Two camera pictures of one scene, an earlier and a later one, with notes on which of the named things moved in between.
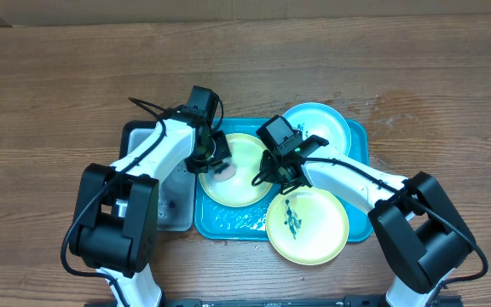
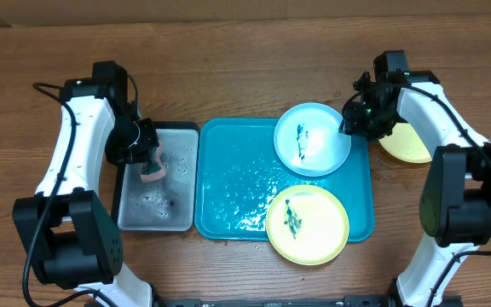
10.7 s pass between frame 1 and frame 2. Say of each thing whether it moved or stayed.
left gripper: moved
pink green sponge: moved
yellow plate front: stayed
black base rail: stayed
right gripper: moved
